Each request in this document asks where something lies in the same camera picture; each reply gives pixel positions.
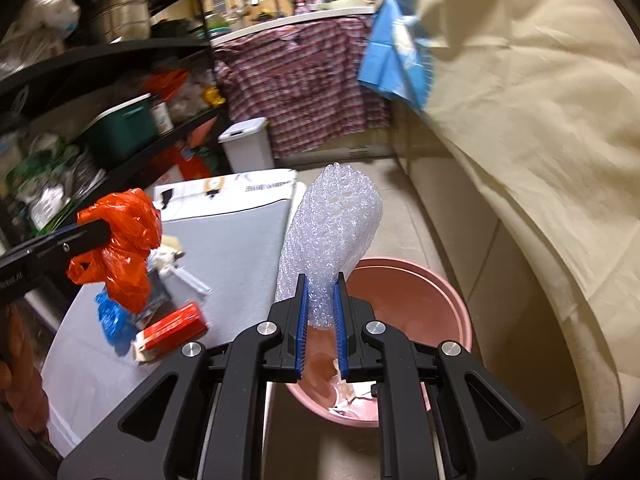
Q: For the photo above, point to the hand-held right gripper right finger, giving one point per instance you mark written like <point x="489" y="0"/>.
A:
<point x="340" y="325"/>

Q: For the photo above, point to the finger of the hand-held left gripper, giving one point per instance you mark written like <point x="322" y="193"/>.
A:
<point x="65" y="246"/>

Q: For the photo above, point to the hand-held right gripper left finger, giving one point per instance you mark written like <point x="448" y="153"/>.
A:
<point x="300" y="325"/>

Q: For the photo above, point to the orange plastic bag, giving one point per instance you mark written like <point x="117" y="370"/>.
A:
<point x="125" y="240"/>

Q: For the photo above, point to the pink plastic bucket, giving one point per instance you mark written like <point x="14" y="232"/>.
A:
<point x="425" y="305"/>

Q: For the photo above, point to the clear bubble wrap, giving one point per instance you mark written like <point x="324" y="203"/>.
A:
<point x="330" y="220"/>

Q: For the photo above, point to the red cardboard box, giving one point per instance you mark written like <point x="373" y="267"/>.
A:
<point x="175" y="327"/>

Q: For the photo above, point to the person's left hand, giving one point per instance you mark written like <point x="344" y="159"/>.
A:
<point x="20" y="370"/>

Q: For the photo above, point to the blue plastic bag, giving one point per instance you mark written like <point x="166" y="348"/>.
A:
<point x="115" y="317"/>

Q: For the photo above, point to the cream crumpled paper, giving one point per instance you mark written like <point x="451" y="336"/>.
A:
<point x="167" y="252"/>

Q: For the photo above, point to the silver foil wrapper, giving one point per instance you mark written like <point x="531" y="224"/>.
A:
<point x="155" y="302"/>

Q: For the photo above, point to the grey printed table mat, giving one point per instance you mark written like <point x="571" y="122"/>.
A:
<point x="225" y="240"/>

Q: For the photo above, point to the green cooler box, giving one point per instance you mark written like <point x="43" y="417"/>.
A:
<point x="122" y="130"/>

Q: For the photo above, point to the red printed bag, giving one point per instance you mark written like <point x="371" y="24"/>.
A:
<point x="192" y="162"/>

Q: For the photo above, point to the white lidded bin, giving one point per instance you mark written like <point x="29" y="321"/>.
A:
<point x="247" y="145"/>

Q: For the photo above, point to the black shelf rack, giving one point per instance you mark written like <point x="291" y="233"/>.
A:
<point x="100" y="57"/>

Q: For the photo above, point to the orange bag on shelf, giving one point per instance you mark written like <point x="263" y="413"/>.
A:
<point x="167" y="82"/>

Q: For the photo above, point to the yellow toy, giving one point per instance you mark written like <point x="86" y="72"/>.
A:
<point x="212" y="96"/>

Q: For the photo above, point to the white plastic bag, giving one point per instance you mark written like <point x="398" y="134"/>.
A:
<point x="40" y="25"/>

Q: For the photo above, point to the metal pot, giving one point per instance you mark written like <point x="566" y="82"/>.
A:
<point x="120" y="12"/>

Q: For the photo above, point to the red plaid shirt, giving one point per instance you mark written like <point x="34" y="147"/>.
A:
<point x="310" y="80"/>

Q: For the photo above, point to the blue patterned cloth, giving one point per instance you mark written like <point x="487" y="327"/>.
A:
<point x="390" y="55"/>

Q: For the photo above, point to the cream cloth cover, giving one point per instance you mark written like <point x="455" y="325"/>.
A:
<point x="540" y="110"/>

